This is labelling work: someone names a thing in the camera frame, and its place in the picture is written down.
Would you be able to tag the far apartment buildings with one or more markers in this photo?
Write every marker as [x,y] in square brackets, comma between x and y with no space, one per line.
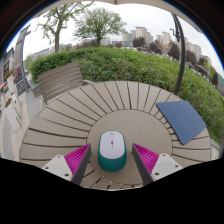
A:
[141,33]

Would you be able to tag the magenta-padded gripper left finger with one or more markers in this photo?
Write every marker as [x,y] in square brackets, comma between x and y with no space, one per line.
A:
[76,159]

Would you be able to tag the brown slatted chair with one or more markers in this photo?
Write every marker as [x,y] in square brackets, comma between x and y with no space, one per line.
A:
[60,81]

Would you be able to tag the blue mouse pad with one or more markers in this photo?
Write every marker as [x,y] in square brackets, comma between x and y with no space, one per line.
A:
[181,120]

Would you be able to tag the round-crowned green tree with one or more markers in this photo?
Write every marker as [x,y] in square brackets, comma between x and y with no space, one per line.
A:
[98,23]

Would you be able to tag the dark curved umbrella pole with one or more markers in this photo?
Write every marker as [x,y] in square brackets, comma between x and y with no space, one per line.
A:
[181,60]

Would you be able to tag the white and teal computer mouse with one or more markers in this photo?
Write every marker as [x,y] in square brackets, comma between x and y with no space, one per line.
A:
[112,150]

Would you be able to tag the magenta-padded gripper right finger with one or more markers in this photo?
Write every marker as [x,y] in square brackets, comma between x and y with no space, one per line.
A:
[147,158]

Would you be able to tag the grey post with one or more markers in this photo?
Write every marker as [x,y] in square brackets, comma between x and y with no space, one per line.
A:
[22,56]

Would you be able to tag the green hedge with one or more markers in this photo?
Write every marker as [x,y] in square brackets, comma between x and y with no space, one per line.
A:
[133,65]

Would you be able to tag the thin-trunked leaning tree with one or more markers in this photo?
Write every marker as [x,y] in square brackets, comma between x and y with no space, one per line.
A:
[57,31]

